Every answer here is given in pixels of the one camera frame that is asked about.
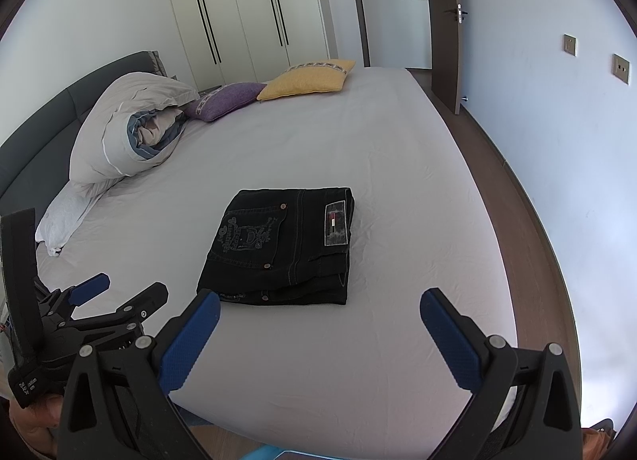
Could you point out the yellow pillow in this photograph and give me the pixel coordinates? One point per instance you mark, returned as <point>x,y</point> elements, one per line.
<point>303,82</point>

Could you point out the bed with white sheet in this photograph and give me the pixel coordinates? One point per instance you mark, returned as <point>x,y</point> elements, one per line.
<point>373,141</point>

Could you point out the dark grey headboard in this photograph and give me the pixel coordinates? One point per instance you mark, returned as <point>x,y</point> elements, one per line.
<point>50,117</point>

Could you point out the cream wardrobe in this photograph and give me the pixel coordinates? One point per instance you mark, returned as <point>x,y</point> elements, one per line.
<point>239,17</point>

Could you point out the white pillow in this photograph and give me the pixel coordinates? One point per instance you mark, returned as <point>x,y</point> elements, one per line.
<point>62,221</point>

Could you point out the brown door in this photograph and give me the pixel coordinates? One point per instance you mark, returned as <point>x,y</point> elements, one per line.
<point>443,52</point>

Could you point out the purple pillow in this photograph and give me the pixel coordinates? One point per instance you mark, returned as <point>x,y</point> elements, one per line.
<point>224,99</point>

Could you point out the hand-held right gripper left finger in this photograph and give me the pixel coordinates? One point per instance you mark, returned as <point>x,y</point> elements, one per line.
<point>186,345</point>

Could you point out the person's left hand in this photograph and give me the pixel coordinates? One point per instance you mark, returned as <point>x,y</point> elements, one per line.
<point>40,415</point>

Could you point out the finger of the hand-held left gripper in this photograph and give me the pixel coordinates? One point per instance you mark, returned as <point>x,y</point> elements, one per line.
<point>89,287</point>
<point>134,308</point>

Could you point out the metal wall socket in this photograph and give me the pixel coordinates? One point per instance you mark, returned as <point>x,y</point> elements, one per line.
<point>570,44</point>
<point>621,69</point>

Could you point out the black pants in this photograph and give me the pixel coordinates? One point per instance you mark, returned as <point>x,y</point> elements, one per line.
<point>278,251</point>

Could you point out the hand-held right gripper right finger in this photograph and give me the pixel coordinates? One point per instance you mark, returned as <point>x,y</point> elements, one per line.
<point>453,345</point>

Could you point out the brown door frame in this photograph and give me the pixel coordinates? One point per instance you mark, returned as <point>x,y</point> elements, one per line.
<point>359,7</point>

